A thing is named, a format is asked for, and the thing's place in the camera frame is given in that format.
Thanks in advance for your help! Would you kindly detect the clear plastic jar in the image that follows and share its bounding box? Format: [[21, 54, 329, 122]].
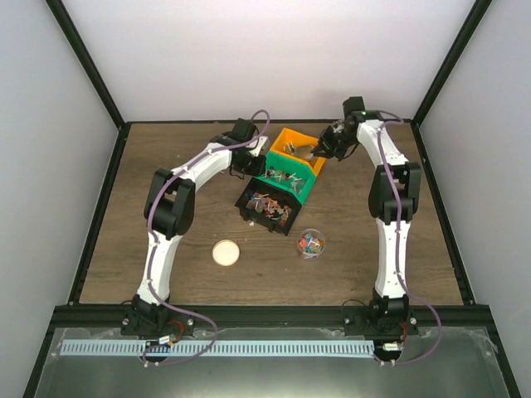
[[296, 229, 326, 260]]

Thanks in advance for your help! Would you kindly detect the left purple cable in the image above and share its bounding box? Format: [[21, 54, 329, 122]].
[[143, 109, 271, 368]]

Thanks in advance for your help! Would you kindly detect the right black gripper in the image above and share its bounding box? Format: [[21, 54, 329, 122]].
[[311, 128, 358, 163]]

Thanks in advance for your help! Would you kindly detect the black candy bin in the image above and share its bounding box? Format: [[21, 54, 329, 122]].
[[235, 177, 302, 235]]

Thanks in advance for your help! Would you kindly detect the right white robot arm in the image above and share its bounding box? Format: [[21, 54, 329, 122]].
[[312, 96, 421, 334]]

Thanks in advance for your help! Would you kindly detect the metal scoop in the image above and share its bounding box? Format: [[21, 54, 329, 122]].
[[294, 144, 317, 161]]

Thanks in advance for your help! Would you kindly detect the light blue slotted rail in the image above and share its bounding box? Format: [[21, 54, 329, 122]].
[[60, 339, 374, 358]]

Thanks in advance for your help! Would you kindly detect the black front frame beam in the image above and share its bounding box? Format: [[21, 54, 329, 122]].
[[50, 304, 494, 334]]

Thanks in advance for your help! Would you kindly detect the cream jar lid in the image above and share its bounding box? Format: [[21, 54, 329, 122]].
[[212, 240, 241, 267]]

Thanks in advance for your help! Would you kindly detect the purple cable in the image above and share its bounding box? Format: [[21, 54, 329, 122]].
[[373, 109, 442, 366], [143, 109, 271, 368]]

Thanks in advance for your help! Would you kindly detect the orange candy bin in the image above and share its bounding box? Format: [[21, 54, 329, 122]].
[[270, 128, 325, 177]]

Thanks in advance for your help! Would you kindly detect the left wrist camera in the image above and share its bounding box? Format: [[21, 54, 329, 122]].
[[249, 135, 269, 158]]

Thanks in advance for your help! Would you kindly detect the green candy bin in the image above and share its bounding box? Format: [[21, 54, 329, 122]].
[[254, 152, 316, 206]]

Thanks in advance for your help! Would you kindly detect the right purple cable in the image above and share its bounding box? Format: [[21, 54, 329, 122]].
[[373, 109, 442, 366]]

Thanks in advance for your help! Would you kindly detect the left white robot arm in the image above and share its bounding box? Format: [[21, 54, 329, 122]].
[[132, 119, 268, 335]]

